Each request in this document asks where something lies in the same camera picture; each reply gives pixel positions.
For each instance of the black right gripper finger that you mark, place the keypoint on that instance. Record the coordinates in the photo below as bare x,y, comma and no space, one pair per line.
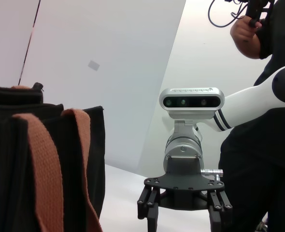
219,212
152,205

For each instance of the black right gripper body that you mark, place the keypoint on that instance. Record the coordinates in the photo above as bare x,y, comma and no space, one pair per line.
184,183

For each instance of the operator forearm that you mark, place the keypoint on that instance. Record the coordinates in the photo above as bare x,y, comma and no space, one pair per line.
246,43

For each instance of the operator hand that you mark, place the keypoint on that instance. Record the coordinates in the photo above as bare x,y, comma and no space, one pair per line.
245,23

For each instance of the person in black clothes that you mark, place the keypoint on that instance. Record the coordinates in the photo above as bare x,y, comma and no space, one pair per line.
265,169

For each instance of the black handheld controller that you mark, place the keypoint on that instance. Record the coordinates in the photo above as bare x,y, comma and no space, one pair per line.
256,9

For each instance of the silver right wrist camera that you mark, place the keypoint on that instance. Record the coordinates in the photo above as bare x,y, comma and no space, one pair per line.
190,102

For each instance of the grey wall sticker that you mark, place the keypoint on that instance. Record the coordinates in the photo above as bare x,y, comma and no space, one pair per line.
94,65

